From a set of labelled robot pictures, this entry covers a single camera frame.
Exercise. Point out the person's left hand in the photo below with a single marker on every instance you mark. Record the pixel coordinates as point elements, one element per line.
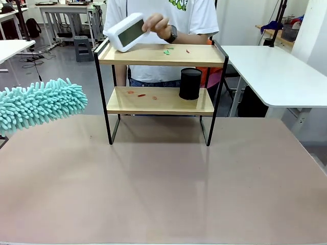
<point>158,24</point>

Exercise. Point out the white digital clock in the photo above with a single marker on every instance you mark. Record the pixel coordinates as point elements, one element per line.
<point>127,33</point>

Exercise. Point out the black frame wooden two-tier shelf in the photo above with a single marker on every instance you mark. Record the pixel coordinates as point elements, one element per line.
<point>158,105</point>

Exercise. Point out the teal chenille duster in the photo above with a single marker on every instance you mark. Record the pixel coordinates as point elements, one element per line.
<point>43,104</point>

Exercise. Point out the person's left forearm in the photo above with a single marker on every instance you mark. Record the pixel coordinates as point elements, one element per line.
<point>190,38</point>

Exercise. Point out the black smartwatch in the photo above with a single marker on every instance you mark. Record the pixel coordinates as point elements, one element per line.
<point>172,34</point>

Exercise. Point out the person in white t-shirt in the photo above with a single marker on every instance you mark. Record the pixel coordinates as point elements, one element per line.
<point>199,15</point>

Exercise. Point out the orange and pink chair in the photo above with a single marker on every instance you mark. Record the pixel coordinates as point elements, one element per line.
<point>214,76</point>

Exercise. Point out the grey plastic step stool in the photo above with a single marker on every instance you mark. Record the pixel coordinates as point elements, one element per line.
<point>83,49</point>

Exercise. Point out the wooden desk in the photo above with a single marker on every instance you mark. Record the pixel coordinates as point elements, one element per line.
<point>270,33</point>

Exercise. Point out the blue cloth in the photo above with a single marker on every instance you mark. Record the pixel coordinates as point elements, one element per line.
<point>272,25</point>

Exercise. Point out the black stand pole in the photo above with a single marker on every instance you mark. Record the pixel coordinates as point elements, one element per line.
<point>278,23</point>

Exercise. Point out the large white rounded table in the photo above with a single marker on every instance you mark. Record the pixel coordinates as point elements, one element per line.
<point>268,74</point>

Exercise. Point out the black backpack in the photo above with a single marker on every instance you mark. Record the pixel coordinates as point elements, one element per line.
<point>33,28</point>

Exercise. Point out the black floor power strip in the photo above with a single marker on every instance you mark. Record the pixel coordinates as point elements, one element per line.
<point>34,59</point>

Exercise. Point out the dark mesh basket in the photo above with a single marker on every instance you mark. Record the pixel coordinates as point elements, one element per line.
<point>289,32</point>

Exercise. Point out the black tripod pole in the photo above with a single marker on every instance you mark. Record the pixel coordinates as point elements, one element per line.
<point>24,20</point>

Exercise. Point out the small white table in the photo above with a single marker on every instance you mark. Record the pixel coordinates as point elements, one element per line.
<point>12,47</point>

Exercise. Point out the grey frame workbench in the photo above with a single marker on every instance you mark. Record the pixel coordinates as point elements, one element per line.
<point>64,7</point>

